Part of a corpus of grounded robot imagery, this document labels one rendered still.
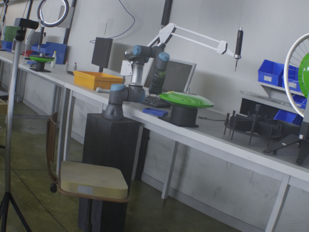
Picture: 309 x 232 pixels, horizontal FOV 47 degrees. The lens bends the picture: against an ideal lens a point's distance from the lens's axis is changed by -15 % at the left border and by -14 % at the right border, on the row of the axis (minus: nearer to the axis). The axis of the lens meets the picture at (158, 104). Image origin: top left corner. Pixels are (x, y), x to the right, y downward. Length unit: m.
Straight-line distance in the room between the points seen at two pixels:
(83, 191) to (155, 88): 0.81
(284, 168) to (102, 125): 1.17
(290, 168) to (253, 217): 1.40
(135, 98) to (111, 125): 0.26
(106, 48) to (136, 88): 1.64
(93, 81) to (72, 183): 1.39
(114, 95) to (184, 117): 0.47
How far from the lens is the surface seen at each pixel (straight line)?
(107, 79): 3.21
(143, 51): 2.29
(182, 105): 2.17
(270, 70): 2.95
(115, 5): 4.72
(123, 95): 2.47
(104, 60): 4.10
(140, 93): 2.51
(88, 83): 3.22
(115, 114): 2.46
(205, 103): 2.19
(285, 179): 1.85
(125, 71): 2.73
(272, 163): 1.83
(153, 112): 2.47
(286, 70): 2.24
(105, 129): 2.40
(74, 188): 1.94
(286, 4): 3.01
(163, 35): 2.63
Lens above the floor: 1.31
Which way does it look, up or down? 8 degrees down
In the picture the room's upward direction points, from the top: 10 degrees clockwise
